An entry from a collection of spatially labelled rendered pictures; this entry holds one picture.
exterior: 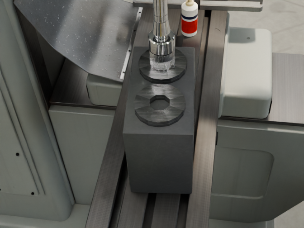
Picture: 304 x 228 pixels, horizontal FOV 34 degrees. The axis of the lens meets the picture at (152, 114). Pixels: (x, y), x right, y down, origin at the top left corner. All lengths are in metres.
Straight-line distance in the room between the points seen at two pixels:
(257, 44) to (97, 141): 0.55
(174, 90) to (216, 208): 0.92
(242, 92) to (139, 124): 0.51
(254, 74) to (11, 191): 0.89
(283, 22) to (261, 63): 1.49
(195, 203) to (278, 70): 0.65
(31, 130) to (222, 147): 0.55
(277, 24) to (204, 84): 1.72
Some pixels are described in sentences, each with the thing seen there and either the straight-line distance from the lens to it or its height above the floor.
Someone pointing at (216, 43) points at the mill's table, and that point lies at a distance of 1.28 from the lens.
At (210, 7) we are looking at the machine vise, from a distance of 1.37.
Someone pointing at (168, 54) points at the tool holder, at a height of 1.17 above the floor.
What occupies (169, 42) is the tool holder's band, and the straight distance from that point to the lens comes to 0.88.
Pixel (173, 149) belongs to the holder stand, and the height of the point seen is 1.08.
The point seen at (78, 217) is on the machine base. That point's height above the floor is 0.20.
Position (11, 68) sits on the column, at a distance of 1.31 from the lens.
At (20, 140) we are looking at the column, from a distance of 1.51.
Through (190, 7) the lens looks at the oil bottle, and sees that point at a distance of 1.24.
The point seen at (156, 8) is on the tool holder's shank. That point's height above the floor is 1.27.
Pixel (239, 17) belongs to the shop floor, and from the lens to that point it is 2.87.
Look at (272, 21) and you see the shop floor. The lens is 2.87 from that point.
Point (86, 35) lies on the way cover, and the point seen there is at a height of 0.92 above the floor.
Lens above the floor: 1.78
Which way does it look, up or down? 49 degrees down
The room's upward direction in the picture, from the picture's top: 4 degrees counter-clockwise
